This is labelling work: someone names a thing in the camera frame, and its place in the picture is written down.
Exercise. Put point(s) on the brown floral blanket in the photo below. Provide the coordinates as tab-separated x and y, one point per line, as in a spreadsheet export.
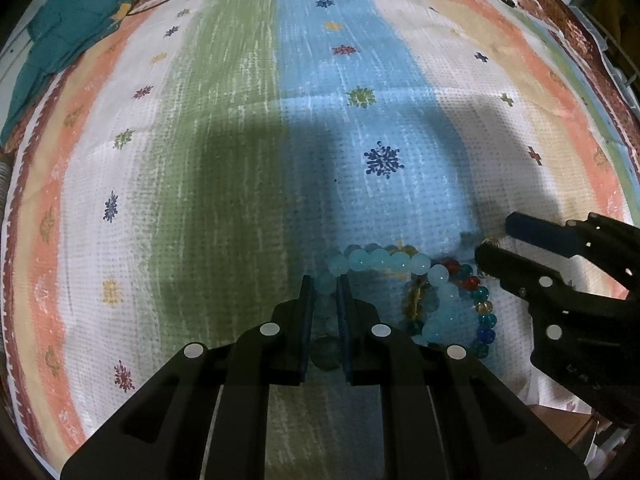
575	25

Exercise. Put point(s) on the teal cloth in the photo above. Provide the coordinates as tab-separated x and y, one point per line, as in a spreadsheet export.
65	20

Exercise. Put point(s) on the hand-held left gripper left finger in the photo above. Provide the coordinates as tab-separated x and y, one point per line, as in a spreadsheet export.
306	320

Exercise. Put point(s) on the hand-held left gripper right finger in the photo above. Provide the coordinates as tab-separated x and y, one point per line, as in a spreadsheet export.
344	320

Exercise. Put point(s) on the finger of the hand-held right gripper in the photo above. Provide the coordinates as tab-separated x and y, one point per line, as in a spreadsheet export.
520	280
540	232

